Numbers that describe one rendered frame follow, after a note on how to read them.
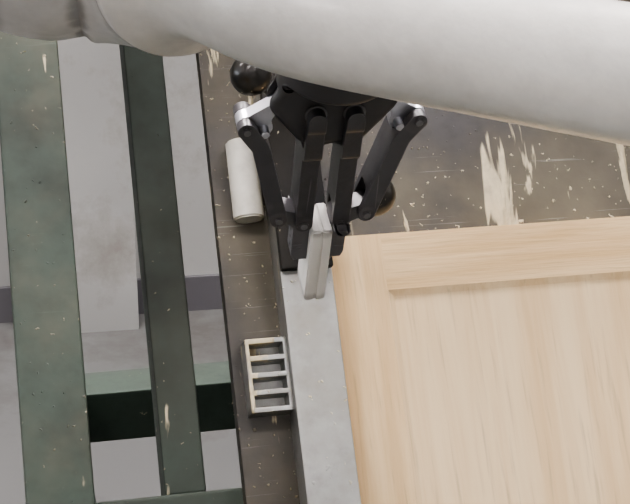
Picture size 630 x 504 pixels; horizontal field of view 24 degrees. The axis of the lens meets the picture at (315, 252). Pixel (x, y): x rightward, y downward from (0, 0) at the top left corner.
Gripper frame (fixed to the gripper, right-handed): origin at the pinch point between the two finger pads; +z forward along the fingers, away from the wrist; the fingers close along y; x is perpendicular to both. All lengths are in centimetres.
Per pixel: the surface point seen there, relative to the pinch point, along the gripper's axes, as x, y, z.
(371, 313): -19.1, -11.5, 29.1
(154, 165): -38.3, 7.4, 25.8
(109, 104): -274, -4, 215
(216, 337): -230, -33, 277
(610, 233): -25, -37, 26
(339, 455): -6.3, -6.3, 33.9
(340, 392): -11.3, -7.1, 31.0
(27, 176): -30.2, 20.0, 18.7
